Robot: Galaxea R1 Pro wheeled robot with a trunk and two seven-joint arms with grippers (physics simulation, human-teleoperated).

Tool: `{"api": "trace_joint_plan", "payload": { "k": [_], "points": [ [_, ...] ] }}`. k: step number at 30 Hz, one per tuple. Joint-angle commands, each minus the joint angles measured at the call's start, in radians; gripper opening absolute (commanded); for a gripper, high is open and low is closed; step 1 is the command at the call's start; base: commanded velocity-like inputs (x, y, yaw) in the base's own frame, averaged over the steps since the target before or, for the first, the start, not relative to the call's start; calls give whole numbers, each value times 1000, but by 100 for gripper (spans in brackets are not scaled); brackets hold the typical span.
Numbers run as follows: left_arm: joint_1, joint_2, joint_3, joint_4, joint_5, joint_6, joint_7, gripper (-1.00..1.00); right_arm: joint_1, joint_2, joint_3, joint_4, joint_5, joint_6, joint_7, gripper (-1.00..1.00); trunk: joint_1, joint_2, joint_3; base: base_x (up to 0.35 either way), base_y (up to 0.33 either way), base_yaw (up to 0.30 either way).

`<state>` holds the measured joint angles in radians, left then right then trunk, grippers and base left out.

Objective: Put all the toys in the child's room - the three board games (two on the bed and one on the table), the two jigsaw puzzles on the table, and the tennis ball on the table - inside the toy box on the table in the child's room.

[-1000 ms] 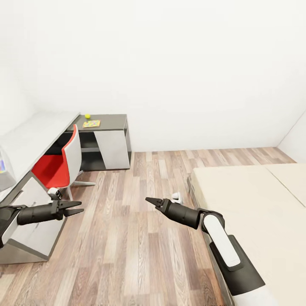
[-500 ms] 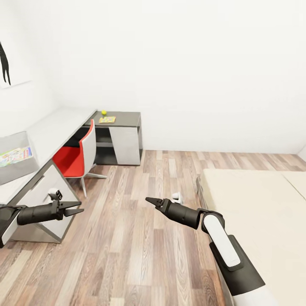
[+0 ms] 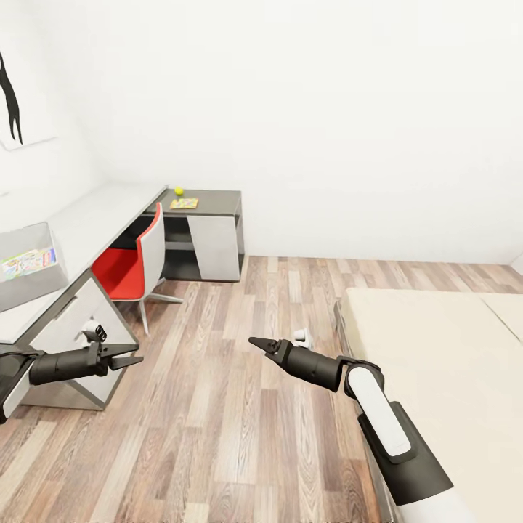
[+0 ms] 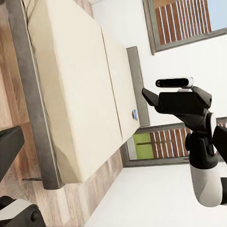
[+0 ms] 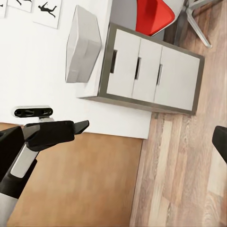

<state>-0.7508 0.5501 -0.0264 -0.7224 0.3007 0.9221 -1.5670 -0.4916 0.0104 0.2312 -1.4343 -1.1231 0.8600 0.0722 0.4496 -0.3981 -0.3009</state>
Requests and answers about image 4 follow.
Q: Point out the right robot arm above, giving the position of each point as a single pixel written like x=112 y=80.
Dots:
x=190 y=105

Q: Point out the bed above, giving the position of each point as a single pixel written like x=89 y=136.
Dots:
x=81 y=87

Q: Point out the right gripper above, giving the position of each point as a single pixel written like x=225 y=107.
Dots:
x=186 y=106

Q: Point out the door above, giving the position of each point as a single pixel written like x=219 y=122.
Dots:
x=161 y=145

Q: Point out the fixed window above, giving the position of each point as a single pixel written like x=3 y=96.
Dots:
x=173 y=23

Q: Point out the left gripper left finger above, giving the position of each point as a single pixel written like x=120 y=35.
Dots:
x=11 y=142

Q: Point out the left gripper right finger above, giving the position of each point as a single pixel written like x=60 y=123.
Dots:
x=219 y=140

